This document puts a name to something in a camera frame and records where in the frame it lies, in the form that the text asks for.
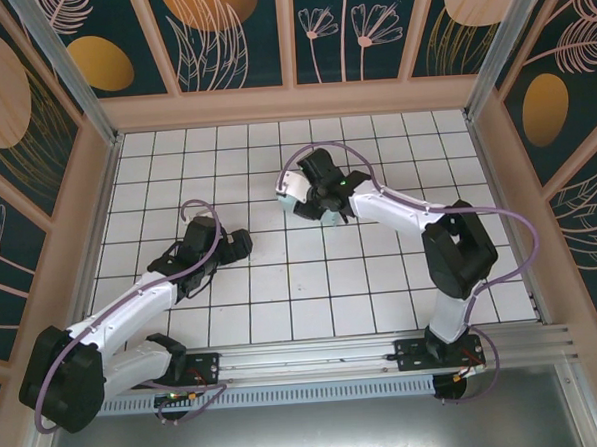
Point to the aluminium mounting rail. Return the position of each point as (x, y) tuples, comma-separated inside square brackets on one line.
[(305, 356)]

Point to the yellow power connector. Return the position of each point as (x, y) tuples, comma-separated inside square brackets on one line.
[(457, 377), (192, 396)]

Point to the teal paper box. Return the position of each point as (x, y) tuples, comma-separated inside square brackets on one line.
[(285, 203)]

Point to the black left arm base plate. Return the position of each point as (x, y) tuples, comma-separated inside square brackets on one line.
[(206, 363)]

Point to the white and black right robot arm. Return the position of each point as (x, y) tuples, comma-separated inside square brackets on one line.
[(460, 255)]

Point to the grey metal sheet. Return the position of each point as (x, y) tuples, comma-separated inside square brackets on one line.
[(309, 433)]

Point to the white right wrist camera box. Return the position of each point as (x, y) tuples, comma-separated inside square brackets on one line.
[(292, 186)]

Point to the aluminium corner post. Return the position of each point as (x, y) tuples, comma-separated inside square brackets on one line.
[(490, 68), (78, 90)]

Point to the aluminium side rail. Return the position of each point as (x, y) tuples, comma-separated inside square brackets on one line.
[(103, 203), (494, 183)]

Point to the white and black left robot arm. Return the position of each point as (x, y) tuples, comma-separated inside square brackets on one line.
[(123, 318)]

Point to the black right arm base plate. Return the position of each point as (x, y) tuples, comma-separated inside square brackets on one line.
[(408, 355)]

